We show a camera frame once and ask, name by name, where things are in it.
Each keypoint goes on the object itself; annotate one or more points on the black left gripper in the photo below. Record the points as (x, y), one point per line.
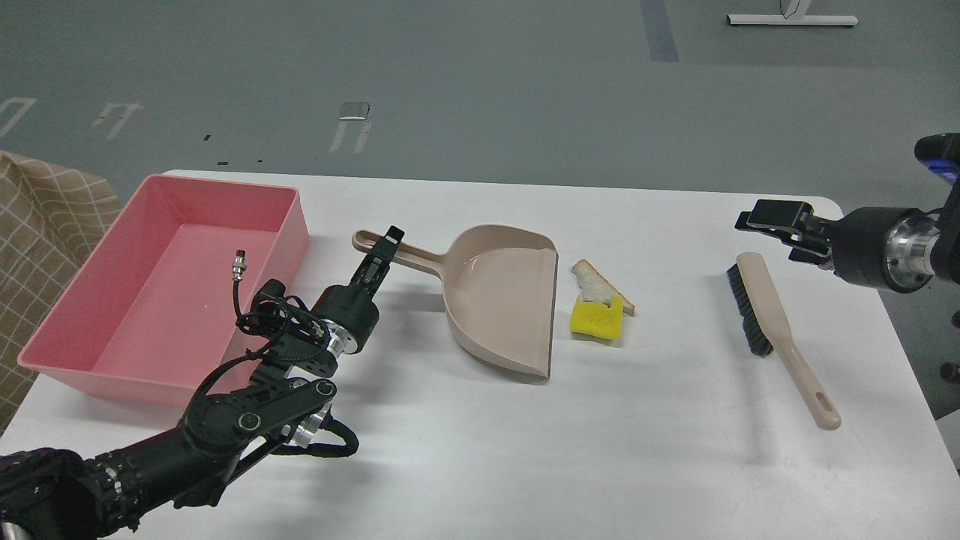
(350, 310)

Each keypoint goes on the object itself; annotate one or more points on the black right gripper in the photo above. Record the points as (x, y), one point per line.
(855, 245)

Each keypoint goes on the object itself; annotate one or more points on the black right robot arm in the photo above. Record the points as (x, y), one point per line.
(924, 245)

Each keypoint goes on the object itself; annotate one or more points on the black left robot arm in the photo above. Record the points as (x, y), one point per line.
(275, 400)

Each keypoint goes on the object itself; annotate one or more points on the bread slice piece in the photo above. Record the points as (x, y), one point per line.
(594, 287)

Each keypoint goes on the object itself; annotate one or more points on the beige hand brush black bristles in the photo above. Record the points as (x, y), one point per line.
(767, 330)

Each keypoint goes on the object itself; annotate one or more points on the white table leg base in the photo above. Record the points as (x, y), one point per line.
(793, 14)

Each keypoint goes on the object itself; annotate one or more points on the beige checkered cloth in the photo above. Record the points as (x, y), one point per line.
(52, 218)

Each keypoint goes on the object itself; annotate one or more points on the beige plastic dustpan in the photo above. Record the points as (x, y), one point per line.
(499, 291)

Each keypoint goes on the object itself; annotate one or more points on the pink plastic bin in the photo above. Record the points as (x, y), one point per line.
(150, 313)

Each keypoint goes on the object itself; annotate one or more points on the yellow sponge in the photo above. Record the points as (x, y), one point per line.
(596, 319)

